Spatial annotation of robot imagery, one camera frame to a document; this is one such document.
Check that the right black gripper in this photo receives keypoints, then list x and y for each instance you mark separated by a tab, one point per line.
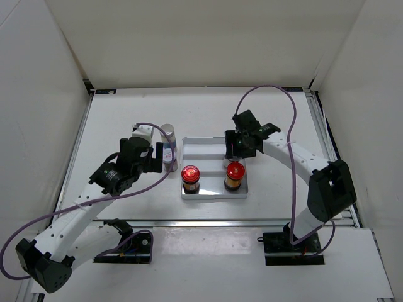
230	137

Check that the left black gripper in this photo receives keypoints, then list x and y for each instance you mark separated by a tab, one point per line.
154	164

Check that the short white-lid jar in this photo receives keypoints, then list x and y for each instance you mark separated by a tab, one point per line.
170	159
226	161

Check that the red-lid chili sauce jar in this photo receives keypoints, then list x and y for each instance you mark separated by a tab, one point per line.
235	173
190	176

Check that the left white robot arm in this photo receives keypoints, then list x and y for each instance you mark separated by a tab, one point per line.
50	258

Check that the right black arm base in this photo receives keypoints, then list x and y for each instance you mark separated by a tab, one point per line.
278	251

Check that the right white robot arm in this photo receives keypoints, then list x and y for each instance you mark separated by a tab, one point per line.
330	185

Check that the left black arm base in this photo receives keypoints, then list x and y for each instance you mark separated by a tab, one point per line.
134	247

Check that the white divided organizer tray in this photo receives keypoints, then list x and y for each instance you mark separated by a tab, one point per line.
208	154

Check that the left tall silver-capped shaker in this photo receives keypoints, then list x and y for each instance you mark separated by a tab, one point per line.
169	140

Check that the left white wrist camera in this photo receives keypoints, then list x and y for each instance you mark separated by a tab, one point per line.
145	132

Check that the aluminium front rail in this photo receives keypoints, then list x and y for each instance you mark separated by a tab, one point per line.
207	223

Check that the aluminium right rail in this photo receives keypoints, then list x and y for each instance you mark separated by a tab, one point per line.
326	139

